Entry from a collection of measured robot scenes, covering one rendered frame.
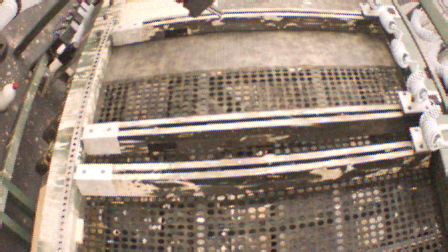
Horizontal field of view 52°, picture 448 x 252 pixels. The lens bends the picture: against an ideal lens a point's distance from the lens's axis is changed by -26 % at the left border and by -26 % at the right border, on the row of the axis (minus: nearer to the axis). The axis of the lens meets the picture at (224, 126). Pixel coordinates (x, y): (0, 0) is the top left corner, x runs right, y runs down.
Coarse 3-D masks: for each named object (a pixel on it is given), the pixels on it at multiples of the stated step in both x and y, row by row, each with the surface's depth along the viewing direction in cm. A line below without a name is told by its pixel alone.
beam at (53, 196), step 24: (120, 0) 235; (96, 24) 221; (96, 48) 206; (72, 96) 185; (96, 96) 188; (72, 120) 175; (48, 192) 151; (72, 192) 151; (48, 216) 144; (72, 216) 145; (48, 240) 137; (72, 240) 140
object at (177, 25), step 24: (120, 24) 213; (144, 24) 210; (168, 24) 209; (192, 24) 209; (216, 24) 209; (240, 24) 209; (264, 24) 209; (288, 24) 209; (312, 24) 208; (336, 24) 207; (360, 24) 206
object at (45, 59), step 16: (96, 0) 266; (48, 48) 283; (32, 64) 293; (48, 64) 291; (32, 80) 264; (64, 80) 302; (32, 96) 258; (64, 96) 276; (16, 128) 235; (48, 128) 248; (16, 144) 230; (48, 144) 251; (48, 160) 227; (112, 160) 191; (0, 176) 213; (0, 192) 204; (0, 208) 199; (272, 208) 299; (0, 224) 193; (160, 240) 220
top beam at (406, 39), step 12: (384, 0) 212; (396, 36) 189; (408, 36) 189; (408, 48) 183; (420, 60) 177; (408, 72) 177; (432, 84) 166; (444, 120) 152; (444, 132) 148; (432, 156) 151; (444, 156) 140; (444, 168) 137; (444, 180) 137; (444, 192) 136; (444, 204) 135; (444, 216) 134
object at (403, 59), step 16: (368, 0) 194; (384, 16) 179; (400, 16) 174; (400, 48) 164; (400, 64) 164; (416, 64) 158; (416, 80) 150; (416, 96) 153; (432, 112) 141; (432, 128) 135; (432, 144) 133
